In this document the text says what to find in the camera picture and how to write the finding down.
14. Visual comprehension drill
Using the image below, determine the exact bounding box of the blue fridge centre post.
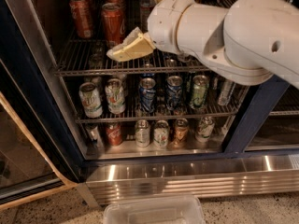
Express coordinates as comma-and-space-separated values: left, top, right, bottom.
222, 76, 290, 155

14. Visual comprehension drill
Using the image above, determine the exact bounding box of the blue soda can left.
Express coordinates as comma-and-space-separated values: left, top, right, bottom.
138, 77, 156, 113

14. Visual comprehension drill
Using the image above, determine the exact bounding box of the open glass fridge door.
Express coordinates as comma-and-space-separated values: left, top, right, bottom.
0, 64, 76, 211

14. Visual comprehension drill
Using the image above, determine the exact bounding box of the middle wire fridge shelf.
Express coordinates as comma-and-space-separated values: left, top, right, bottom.
56, 66, 249, 123

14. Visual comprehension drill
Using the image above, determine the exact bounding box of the white green soda can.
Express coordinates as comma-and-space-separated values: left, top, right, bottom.
105, 78, 125, 115
78, 82, 103, 119

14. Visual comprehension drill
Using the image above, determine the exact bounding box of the white can bottom right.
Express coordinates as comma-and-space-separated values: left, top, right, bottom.
195, 117, 215, 143

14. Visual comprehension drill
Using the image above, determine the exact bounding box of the red can bottom shelf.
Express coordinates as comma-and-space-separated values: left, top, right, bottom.
106, 122, 122, 146

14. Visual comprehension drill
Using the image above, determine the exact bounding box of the blue soda can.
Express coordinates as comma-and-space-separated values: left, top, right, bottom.
166, 76, 183, 110
138, 77, 156, 113

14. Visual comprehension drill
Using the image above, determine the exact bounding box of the silver slim can middle shelf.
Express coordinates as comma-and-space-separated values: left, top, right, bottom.
217, 79, 235, 106

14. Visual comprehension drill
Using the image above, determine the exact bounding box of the brown gold can bottom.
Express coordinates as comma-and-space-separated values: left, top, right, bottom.
174, 119, 189, 147

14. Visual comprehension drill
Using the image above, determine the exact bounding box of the stainless steel fridge base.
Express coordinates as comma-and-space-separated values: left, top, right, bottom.
86, 154, 299, 204

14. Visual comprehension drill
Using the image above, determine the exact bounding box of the blue soda can right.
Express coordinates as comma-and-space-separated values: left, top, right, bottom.
166, 76, 183, 110

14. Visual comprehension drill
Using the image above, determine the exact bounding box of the white green soda can left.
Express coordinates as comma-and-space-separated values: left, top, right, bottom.
78, 82, 103, 119

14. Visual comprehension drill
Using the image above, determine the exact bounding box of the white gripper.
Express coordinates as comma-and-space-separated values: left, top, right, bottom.
107, 0, 194, 62

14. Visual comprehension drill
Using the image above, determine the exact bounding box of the clear plastic water bottle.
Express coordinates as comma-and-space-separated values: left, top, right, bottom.
139, 0, 155, 32

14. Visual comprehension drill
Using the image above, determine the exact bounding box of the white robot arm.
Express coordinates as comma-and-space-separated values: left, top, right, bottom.
107, 0, 299, 88

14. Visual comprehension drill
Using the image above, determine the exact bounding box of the silver can bottom left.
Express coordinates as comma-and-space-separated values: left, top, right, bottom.
85, 123, 103, 147

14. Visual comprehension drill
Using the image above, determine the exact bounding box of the clear plastic bin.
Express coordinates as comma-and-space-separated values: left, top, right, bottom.
103, 194, 206, 224

